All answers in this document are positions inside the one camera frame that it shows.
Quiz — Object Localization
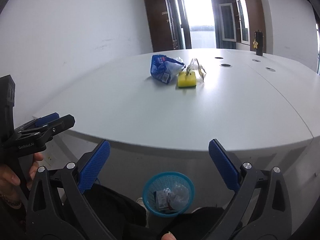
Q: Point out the blue mesh trash basket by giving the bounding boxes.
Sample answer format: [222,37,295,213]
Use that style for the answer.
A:
[142,171,195,218]

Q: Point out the gold foil wrapper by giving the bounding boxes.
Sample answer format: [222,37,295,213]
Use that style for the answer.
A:
[185,58,207,82]

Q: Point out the brown cabinet glass door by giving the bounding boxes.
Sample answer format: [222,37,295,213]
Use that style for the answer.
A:
[233,0,266,51]

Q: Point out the person's right hand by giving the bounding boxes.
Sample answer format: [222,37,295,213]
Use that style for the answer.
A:
[161,232,176,240]

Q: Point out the yellow green sponge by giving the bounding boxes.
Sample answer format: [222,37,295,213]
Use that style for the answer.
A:
[177,71,197,88]

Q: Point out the white blue cardboard box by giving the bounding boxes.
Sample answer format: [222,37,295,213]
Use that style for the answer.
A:
[153,188,171,213]

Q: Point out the person's left hand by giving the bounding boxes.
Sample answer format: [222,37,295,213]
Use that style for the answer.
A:
[0,152,45,207]

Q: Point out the blue snack bag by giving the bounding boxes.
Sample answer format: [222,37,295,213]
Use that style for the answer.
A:
[150,54,178,85]

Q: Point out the clear crinkled plastic wrapper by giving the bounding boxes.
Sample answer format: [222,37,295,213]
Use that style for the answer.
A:
[169,183,190,212]

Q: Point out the dark brown wardrobe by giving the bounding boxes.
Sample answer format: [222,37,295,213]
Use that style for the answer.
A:
[144,0,179,52]

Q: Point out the white plastic bag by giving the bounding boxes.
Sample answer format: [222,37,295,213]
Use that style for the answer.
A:
[165,57,185,75]

